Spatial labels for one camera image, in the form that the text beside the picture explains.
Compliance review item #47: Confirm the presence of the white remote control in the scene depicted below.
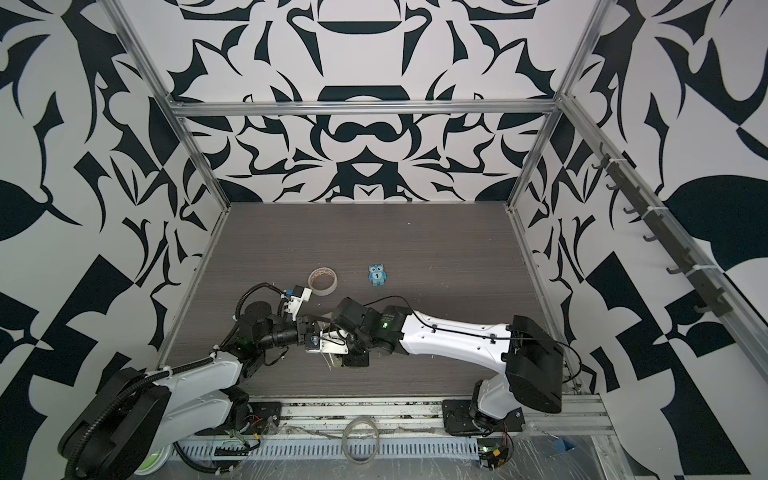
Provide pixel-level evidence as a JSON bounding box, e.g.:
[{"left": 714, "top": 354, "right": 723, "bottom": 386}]
[{"left": 318, "top": 322, "right": 349, "bottom": 356}]

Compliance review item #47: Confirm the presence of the coiled clear cable loop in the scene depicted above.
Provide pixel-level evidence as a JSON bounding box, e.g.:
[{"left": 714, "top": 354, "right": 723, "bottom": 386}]
[{"left": 341, "top": 415, "right": 382, "bottom": 466}]

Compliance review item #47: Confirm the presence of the blue tape piece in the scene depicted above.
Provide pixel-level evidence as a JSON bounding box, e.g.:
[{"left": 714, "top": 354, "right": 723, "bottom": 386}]
[{"left": 554, "top": 438, "right": 576, "bottom": 455}]

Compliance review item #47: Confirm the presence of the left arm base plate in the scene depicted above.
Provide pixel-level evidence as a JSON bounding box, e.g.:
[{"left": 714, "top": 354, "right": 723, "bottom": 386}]
[{"left": 236, "top": 401, "right": 283, "bottom": 436}]

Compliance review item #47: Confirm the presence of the blue owl toy block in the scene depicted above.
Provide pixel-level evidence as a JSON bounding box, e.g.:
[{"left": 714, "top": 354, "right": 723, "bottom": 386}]
[{"left": 369, "top": 264, "right": 387, "bottom": 286}]

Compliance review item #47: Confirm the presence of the small electronics board green LED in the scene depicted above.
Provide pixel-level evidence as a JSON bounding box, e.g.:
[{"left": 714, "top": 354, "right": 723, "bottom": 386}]
[{"left": 478, "top": 440, "right": 514, "bottom": 470}]

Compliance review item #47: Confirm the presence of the white slotted cable duct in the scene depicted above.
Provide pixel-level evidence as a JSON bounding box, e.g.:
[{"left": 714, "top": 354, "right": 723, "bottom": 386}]
[{"left": 180, "top": 437, "right": 478, "bottom": 461}]

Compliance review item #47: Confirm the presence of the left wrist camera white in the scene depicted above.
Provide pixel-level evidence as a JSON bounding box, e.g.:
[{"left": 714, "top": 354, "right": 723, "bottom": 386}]
[{"left": 283, "top": 286, "right": 312, "bottom": 321}]

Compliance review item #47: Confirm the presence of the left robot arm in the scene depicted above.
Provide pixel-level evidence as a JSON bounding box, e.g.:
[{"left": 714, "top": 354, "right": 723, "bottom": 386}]
[{"left": 58, "top": 282, "right": 312, "bottom": 479}]

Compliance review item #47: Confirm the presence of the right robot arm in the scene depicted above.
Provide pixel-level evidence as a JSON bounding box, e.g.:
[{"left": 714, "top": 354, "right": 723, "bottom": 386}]
[{"left": 330, "top": 298, "right": 568, "bottom": 429}]

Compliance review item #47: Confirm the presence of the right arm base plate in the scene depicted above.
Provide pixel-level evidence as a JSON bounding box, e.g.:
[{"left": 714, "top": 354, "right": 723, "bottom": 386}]
[{"left": 441, "top": 399, "right": 525, "bottom": 437}]

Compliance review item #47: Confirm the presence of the roll of clear tape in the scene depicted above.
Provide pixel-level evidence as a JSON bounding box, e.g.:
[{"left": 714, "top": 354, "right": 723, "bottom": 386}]
[{"left": 307, "top": 267, "right": 338, "bottom": 297}]

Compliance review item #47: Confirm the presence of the green push button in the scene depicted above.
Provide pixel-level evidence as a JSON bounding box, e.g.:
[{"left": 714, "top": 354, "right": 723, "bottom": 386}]
[{"left": 134, "top": 446, "right": 172, "bottom": 476}]

